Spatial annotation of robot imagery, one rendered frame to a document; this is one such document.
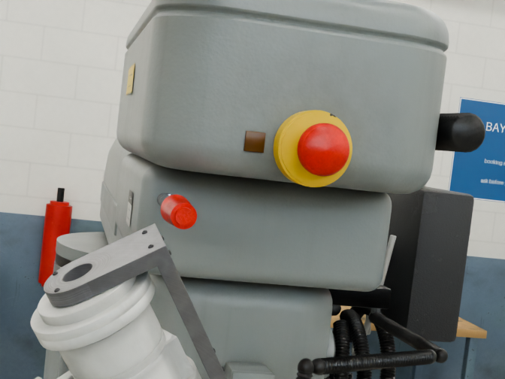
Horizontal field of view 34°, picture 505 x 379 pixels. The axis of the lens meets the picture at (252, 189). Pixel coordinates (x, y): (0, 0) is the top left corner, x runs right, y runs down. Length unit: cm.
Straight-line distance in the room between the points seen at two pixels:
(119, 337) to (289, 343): 43
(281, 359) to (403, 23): 34
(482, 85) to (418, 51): 501
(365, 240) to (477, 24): 496
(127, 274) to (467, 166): 530
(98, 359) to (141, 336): 2
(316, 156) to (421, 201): 56
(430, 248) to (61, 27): 410
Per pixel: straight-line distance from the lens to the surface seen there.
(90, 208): 509
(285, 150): 65
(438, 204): 118
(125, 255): 42
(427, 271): 119
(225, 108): 66
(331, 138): 63
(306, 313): 83
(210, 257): 76
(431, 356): 81
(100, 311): 41
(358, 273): 80
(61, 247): 141
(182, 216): 61
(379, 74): 69
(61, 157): 507
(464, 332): 488
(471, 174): 569
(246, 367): 80
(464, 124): 75
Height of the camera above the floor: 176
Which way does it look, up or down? 3 degrees down
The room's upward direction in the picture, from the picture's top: 7 degrees clockwise
